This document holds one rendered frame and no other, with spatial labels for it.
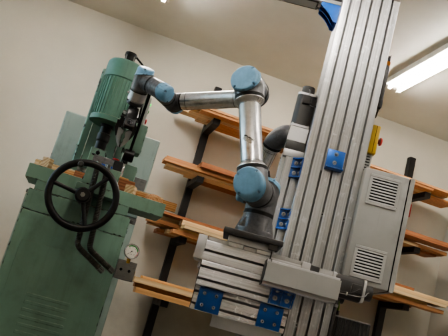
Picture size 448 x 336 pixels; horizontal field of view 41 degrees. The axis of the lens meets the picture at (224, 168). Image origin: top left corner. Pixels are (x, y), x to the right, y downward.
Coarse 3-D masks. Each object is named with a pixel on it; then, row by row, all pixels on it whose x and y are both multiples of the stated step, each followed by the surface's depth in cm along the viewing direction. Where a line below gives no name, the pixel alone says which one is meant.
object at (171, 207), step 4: (64, 172) 267; (68, 172) 267; (72, 172) 268; (136, 192) 273; (140, 196) 274; (144, 196) 274; (164, 200) 276; (168, 204) 276; (172, 204) 277; (176, 204) 277; (168, 208) 276; (172, 208) 276
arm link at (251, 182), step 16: (240, 80) 227; (256, 80) 225; (240, 96) 227; (256, 96) 226; (240, 112) 227; (256, 112) 225; (240, 128) 225; (256, 128) 223; (240, 144) 224; (256, 144) 220; (240, 160) 223; (256, 160) 218; (240, 176) 214; (256, 176) 212; (240, 192) 213; (256, 192) 212; (272, 192) 222
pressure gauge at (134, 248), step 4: (132, 244) 247; (128, 248) 247; (132, 248) 247; (136, 248) 248; (124, 252) 246; (128, 252) 247; (132, 252) 247; (136, 252) 247; (128, 256) 246; (132, 256) 247; (136, 256) 247; (128, 260) 248
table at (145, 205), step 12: (36, 168) 249; (48, 168) 250; (36, 180) 252; (60, 180) 251; (72, 180) 252; (96, 192) 244; (108, 192) 245; (120, 192) 256; (120, 204) 255; (132, 204) 257; (144, 204) 258; (156, 204) 259; (144, 216) 272; (156, 216) 260
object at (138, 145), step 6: (144, 126) 298; (138, 132) 297; (144, 132) 297; (132, 138) 295; (138, 138) 296; (144, 138) 297; (126, 144) 294; (138, 144) 296; (132, 150) 294; (138, 150) 295
